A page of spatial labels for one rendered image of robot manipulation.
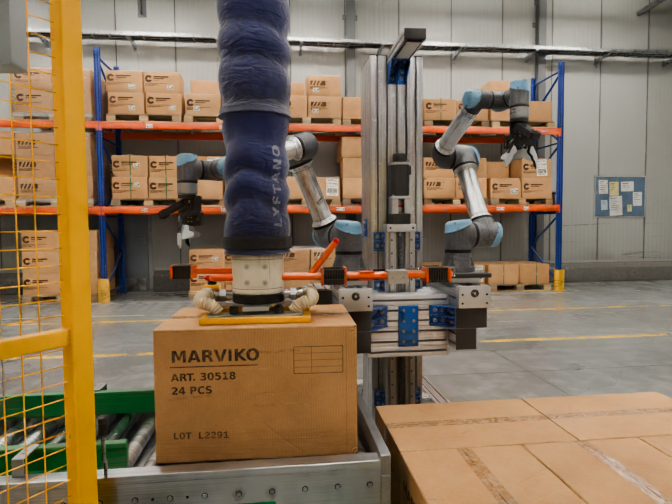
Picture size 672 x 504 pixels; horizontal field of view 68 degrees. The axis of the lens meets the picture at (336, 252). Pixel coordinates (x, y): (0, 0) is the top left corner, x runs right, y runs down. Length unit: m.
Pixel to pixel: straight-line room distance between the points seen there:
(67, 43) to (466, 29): 10.48
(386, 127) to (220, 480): 1.63
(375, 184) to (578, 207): 9.80
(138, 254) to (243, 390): 8.88
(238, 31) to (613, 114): 11.34
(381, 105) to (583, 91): 10.08
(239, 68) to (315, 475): 1.20
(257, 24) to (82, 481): 1.33
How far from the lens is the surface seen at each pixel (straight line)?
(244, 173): 1.57
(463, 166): 2.46
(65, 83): 1.35
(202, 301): 1.59
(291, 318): 1.54
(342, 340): 1.52
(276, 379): 1.54
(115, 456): 1.64
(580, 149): 12.04
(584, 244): 12.01
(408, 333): 2.19
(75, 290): 1.32
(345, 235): 2.11
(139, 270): 10.36
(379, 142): 2.35
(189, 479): 1.50
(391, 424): 1.86
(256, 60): 1.63
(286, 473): 1.48
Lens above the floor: 1.25
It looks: 3 degrees down
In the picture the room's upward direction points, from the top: 1 degrees counter-clockwise
